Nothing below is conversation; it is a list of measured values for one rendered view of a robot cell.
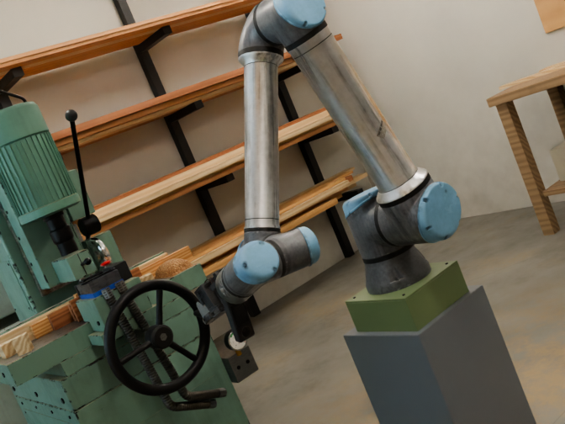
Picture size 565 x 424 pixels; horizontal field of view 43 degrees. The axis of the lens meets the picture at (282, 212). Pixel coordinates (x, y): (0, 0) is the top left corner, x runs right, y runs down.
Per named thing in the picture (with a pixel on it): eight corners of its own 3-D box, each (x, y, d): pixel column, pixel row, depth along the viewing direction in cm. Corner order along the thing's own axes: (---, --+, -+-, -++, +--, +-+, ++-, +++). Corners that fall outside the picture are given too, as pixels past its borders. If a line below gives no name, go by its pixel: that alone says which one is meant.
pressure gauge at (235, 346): (236, 360, 205) (225, 335, 204) (229, 360, 208) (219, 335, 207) (253, 349, 208) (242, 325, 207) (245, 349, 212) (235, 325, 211)
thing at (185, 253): (37, 339, 195) (30, 325, 195) (34, 339, 197) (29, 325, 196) (193, 257, 226) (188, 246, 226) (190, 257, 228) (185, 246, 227)
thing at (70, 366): (66, 377, 183) (60, 363, 183) (42, 373, 200) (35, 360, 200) (191, 305, 206) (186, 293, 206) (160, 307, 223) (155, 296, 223)
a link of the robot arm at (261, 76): (229, 11, 185) (229, 274, 176) (254, -7, 174) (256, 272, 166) (267, 20, 191) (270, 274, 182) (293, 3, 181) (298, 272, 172)
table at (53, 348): (26, 390, 168) (15, 368, 167) (-6, 383, 193) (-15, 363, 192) (225, 278, 203) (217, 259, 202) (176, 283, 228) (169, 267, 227)
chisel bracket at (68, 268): (78, 285, 200) (66, 258, 199) (62, 288, 211) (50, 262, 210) (101, 274, 204) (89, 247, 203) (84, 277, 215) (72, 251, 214)
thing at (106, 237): (101, 276, 225) (85, 241, 223) (92, 277, 230) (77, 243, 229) (126, 262, 230) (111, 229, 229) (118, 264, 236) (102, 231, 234)
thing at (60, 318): (55, 331, 197) (48, 315, 196) (53, 331, 198) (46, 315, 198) (131, 290, 211) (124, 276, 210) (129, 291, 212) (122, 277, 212)
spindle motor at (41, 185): (33, 222, 191) (-19, 113, 187) (14, 230, 205) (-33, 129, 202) (90, 198, 201) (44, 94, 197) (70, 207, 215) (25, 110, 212)
